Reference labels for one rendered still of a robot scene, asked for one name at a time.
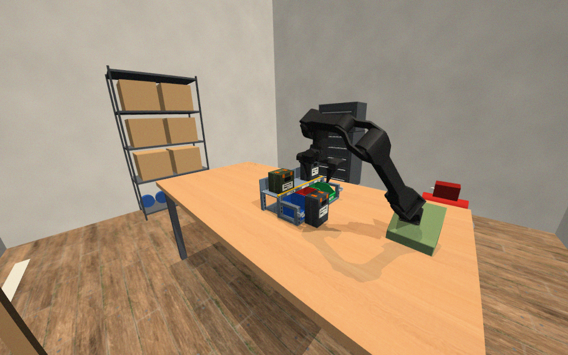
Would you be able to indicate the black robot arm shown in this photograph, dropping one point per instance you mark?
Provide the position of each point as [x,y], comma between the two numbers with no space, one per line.
[374,148]

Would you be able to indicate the blue bin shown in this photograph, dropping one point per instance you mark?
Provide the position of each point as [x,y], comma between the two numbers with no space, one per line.
[295,199]

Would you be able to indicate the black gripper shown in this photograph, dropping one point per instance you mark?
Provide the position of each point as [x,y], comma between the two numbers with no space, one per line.
[333,164]

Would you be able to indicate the red open bin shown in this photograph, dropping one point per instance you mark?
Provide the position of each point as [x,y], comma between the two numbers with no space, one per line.
[305,191]

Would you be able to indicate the green open bin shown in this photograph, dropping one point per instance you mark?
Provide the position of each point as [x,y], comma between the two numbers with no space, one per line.
[324,187]

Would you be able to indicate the grey metal bin rack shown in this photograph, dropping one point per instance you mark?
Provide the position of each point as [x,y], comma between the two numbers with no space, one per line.
[277,207]

